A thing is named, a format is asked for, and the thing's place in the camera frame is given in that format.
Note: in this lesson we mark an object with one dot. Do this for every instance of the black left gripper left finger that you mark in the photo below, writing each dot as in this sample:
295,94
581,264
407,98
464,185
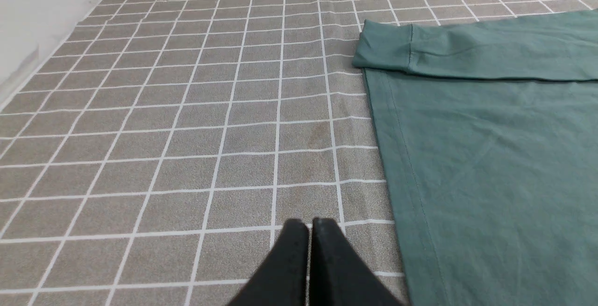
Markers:
280,280

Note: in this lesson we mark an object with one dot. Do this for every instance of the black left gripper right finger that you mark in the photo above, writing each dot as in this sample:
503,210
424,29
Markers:
338,276

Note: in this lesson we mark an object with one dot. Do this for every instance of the green long sleeve shirt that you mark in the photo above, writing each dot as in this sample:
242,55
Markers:
488,135

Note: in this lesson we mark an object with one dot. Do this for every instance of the grey checkered tablecloth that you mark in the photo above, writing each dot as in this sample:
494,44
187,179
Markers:
154,157

